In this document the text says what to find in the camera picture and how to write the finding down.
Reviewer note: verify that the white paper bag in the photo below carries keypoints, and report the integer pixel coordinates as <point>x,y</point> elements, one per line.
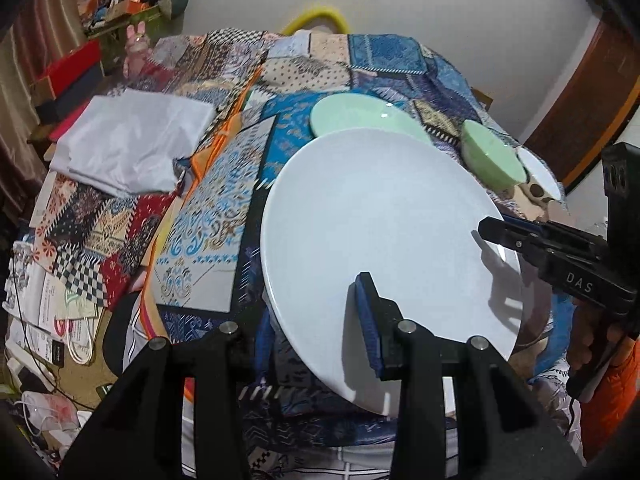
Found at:
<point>75,325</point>

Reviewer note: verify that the person's right forearm orange sleeve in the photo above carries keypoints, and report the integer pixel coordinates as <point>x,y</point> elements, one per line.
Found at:
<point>615,400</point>

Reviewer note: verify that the folded white cloth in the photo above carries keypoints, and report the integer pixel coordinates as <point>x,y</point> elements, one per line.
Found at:
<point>130,140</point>

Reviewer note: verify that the brown wall socket plate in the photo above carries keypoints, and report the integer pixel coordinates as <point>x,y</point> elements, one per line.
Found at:
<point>482,99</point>

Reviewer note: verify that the person's right hand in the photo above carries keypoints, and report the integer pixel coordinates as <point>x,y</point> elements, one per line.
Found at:
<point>587,330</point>

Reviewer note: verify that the red box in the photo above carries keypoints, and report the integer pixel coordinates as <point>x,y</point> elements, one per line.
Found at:
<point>70,67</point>

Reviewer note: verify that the pale green plate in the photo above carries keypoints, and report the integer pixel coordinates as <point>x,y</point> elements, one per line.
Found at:
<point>360,115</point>

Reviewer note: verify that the white bowl with brown dots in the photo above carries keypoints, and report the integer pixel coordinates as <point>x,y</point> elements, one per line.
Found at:
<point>542,172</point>

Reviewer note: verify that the dark blue box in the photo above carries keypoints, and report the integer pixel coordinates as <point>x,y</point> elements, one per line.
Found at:
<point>75,97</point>

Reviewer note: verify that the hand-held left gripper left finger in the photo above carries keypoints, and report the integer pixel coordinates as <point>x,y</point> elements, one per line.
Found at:
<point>239,360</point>

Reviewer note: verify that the pale green bowl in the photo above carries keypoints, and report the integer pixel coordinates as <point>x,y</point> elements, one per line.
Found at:
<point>492,155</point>

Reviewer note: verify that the wooden door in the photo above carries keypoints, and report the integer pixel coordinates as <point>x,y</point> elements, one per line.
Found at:
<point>585,100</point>

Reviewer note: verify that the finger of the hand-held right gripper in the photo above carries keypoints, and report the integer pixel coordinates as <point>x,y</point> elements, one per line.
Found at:
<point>510,240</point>
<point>522,223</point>

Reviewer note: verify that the pink rabbit toy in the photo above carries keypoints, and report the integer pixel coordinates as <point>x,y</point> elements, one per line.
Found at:
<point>136,50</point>

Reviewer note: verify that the striped brown curtain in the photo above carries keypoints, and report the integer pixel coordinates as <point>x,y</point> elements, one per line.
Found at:
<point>35,35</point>

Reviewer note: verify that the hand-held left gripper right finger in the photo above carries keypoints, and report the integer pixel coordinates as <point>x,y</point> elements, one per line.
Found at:
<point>367,325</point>

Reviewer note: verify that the large white plate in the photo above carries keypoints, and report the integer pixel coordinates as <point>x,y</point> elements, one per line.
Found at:
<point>380,240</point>

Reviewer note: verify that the patchwork printed blanket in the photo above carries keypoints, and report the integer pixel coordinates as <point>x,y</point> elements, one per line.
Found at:
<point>220,210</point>

